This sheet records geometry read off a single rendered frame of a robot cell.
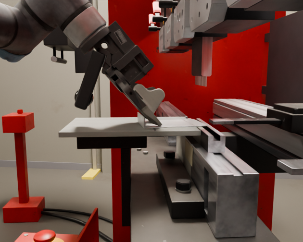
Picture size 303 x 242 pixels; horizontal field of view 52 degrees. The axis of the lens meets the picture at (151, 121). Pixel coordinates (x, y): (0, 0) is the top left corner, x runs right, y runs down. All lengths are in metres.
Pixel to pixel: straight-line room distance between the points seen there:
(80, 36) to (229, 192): 0.37
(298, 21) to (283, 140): 0.65
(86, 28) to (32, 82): 3.13
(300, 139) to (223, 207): 0.35
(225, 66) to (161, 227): 1.17
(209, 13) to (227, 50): 1.15
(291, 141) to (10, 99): 3.39
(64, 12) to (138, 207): 0.37
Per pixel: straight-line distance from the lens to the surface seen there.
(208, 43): 0.62
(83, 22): 0.59
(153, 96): 0.60
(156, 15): 0.92
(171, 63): 1.51
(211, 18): 0.43
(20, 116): 2.35
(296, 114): 0.69
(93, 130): 0.58
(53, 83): 3.60
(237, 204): 0.46
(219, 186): 0.45
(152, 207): 0.56
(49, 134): 3.70
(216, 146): 0.55
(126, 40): 0.61
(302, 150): 0.76
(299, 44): 1.34
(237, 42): 1.59
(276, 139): 0.86
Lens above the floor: 1.11
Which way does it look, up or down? 9 degrees down
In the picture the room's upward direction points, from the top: straight up
